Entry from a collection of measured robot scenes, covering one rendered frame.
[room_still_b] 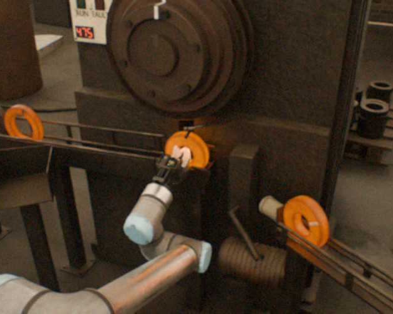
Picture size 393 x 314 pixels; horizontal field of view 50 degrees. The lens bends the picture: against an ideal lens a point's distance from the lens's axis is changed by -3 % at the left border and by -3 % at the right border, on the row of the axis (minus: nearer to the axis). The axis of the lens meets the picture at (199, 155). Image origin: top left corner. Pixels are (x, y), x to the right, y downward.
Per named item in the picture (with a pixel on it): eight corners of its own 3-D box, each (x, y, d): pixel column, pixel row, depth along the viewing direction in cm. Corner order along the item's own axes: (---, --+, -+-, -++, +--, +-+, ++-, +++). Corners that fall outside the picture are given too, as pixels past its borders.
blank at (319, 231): (300, 246, 129) (292, 250, 127) (284, 197, 129) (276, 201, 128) (337, 246, 115) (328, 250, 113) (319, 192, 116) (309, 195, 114)
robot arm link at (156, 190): (169, 215, 134) (142, 207, 137) (176, 203, 137) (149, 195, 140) (164, 197, 127) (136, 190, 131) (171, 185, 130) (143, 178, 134)
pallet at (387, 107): (221, 132, 326) (223, 76, 305) (256, 95, 390) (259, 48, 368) (387, 167, 282) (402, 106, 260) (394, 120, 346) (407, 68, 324)
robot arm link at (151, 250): (169, 270, 135) (161, 248, 126) (138, 260, 140) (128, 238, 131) (181, 245, 141) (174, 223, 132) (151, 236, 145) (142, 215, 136)
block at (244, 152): (236, 197, 157) (239, 138, 145) (257, 202, 154) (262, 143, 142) (226, 214, 149) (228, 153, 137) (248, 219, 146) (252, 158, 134)
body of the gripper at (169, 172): (184, 156, 137) (168, 184, 130) (188, 173, 143) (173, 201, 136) (162, 151, 140) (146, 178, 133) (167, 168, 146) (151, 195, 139)
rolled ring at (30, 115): (-3, 111, 176) (2, 108, 179) (17, 150, 183) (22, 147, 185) (26, 103, 168) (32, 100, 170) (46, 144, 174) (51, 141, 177)
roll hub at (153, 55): (128, 89, 137) (121, -1, 123) (209, 102, 127) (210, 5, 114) (118, 95, 133) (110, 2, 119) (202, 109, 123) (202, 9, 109)
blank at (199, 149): (168, 126, 150) (163, 130, 147) (209, 136, 144) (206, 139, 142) (169, 164, 157) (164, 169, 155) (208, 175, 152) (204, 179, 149)
